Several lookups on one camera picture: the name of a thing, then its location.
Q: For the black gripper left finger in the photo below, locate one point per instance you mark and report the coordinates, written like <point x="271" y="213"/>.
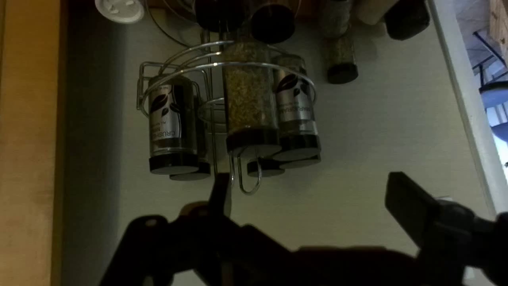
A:
<point x="220" y="199"/>

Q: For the silver label jar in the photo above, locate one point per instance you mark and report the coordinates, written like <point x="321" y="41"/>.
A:
<point x="175" y="140"/>
<point x="299" y="137"/>

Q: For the large wooden board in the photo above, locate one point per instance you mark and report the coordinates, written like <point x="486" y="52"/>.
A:
<point x="28" y="140"/>

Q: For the silver label jar right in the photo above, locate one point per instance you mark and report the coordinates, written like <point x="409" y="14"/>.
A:
<point x="299" y="137"/>

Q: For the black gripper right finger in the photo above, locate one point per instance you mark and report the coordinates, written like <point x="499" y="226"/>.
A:
<point x="417" y="211"/>

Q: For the black round lid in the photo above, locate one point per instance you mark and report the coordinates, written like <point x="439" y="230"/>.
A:
<point x="217" y="14"/>

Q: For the green herb spice bottle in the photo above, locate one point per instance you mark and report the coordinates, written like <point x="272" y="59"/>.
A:
<point x="251" y="119"/>

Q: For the silver label jar left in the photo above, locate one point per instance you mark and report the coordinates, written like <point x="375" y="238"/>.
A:
<point x="175" y="140"/>

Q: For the white spice bottle black cap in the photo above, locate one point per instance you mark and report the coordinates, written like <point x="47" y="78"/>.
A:
<point x="402" y="18"/>

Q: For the white small shaker bottle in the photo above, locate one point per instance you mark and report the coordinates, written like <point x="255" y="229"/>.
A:
<point x="121" y="11"/>

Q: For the dark herb spice bottle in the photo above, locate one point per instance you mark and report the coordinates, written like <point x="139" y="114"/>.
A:
<point x="339" y="46"/>

